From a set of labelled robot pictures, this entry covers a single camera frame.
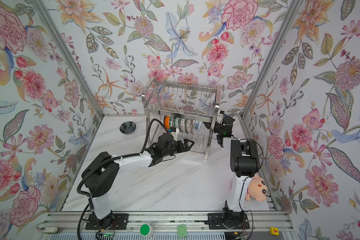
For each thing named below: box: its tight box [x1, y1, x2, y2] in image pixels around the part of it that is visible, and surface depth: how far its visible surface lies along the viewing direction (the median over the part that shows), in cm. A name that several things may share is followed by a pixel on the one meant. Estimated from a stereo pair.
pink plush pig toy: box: [245, 175, 269, 202], surface depth 78 cm
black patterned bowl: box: [119, 121, 137, 134], surface depth 112 cm
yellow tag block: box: [270, 227, 280, 236], surface depth 72 cm
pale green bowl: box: [174, 117, 180, 129], surface depth 103 cm
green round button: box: [140, 224, 150, 236], surface depth 66 cm
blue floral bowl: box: [193, 120, 203, 132], surface depth 98 cm
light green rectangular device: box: [177, 224, 187, 237], surface depth 73 cm
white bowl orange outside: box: [163, 115, 171, 130], surface depth 103 cm
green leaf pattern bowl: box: [169, 116, 175, 128], surface depth 103 cm
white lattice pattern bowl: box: [185, 119, 194, 134], surface depth 102 cm
